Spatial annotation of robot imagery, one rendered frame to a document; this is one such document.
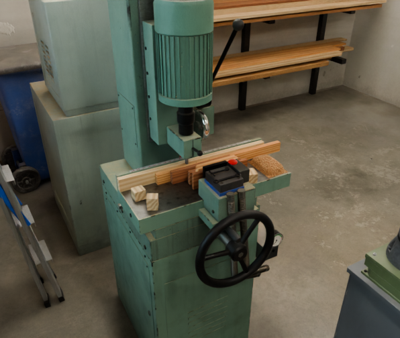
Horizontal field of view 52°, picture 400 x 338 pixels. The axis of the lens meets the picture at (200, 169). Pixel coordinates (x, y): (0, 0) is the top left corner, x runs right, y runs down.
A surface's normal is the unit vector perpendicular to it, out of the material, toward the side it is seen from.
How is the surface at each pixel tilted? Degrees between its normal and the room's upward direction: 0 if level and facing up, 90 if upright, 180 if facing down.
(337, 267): 0
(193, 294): 90
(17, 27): 90
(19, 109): 94
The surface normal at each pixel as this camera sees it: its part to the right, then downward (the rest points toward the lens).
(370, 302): -0.87, 0.25
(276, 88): 0.49, 0.44
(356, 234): 0.00, -0.86
